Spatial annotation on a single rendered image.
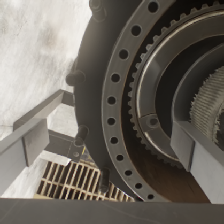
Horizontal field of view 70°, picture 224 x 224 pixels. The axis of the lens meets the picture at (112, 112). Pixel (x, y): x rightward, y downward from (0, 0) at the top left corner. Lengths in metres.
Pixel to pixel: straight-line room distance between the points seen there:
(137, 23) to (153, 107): 0.16
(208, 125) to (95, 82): 0.17
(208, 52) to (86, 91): 0.19
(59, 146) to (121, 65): 1.38
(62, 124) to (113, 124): 2.66
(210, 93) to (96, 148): 0.21
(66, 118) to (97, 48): 2.63
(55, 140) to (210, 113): 1.40
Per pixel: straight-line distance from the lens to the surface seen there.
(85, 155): 3.44
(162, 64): 0.31
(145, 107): 0.32
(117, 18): 0.28
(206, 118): 0.22
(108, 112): 0.22
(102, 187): 0.30
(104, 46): 0.27
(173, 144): 0.16
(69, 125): 2.85
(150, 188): 0.29
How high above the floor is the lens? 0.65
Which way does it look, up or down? 5 degrees up
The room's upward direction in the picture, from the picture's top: 109 degrees clockwise
